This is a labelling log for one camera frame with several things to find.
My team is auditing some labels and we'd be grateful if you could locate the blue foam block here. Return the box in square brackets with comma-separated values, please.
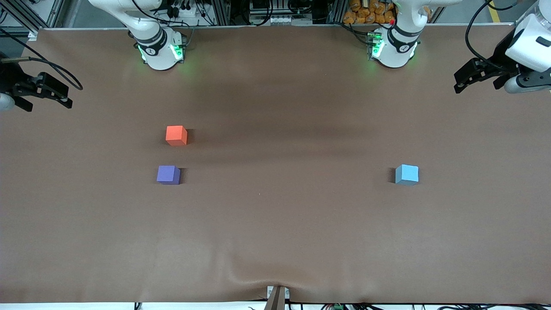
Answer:
[395, 164, 419, 186]

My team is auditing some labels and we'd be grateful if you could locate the orange foam block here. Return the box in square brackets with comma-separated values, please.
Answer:
[166, 125, 189, 146]

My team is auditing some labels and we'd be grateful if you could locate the purple foam block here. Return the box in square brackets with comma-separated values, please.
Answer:
[156, 165, 181, 186]

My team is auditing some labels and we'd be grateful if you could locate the pile of orange packets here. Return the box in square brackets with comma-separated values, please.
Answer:
[343, 0, 396, 25]

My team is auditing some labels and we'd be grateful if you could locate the white power strip with plugs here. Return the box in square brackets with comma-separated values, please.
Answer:
[169, 0, 204, 19]

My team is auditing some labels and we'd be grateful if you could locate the brown table mat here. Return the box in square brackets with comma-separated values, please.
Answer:
[0, 24, 551, 304]

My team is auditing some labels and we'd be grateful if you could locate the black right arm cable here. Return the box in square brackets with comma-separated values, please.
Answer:
[0, 27, 84, 91]

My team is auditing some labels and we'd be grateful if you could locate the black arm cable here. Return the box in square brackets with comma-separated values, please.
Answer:
[466, 0, 523, 65]
[0, 27, 84, 91]

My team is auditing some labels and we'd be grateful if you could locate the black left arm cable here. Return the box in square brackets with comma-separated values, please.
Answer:
[466, 0, 523, 65]

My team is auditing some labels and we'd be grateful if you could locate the aluminium frame post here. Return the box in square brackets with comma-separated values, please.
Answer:
[43, 0, 82, 29]
[329, 0, 347, 25]
[211, 0, 231, 26]

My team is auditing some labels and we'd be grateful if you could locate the black base cable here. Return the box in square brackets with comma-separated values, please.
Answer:
[338, 22, 373, 46]

